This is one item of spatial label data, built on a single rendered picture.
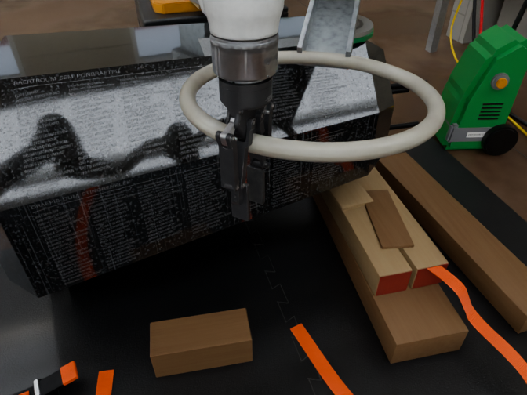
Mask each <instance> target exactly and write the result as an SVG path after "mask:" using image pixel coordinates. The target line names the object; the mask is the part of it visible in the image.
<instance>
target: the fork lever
mask: <svg viewBox="0 0 527 395"><path fill-rule="evenodd" d="M360 2H361V0H310V3H309V6H308V9H307V14H306V17H305V21H304V23H303V28H302V31H301V35H300V40H299V42H298V46H297V52H298V53H302V52H303V51H318V52H328V53H341V54H345V57H351V54H352V49H353V44H354V36H355V31H356V26H357V21H358V12H359V7H360ZM297 65H305V66H313V67H330V68H339V69H346V70H349V69H347V68H342V67H332V66H324V65H314V64H297Z"/></svg>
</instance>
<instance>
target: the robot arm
mask: <svg viewBox="0 0 527 395"><path fill-rule="evenodd" d="M191 1H193V2H195V3H197V4H199V5H200V7H201V10H202V12H203V13H204V14H205V15H206V16H207V19H208V22H209V30H210V36H209V38H210V42H211V50H212V62H213V72H214V74H215V75H216V76H217V77H218V79H219V92H220V101H221V103H222V104H223V105H224V106H225V107H226V108H227V119H226V123H227V126H226V128H225V129H224V130H223V131H219V130H218V131H216V135H215V137H216V141H217V143H218V146H219V156H220V175H221V186H222V187H223V188H226V189H228V190H231V207H232V216H233V217H236V218H239V219H243V220H245V221H248V220H249V219H250V214H249V201H254V202H256V203H259V204H263V203H264V202H265V169H264V168H266V169H268V168H270V165H271V163H270V162H267V161H266V159H270V158H271V157H266V156H263V155H258V154H253V153H249V159H250V163H251V164H248V165H247V160H248V152H249V146H251V145H252V141H253V133H256V134H260V135H263V136H270V137H271V133H272V114H273V109H274V102H271V99H272V76H273V75H274V74H275V73H276V72H277V71H278V40H279V35H278V27H279V22H280V18H281V14H282V10H283V8H284V1H285V0H191ZM244 139H245V140H244ZM246 168H247V183H245V177H246Z"/></svg>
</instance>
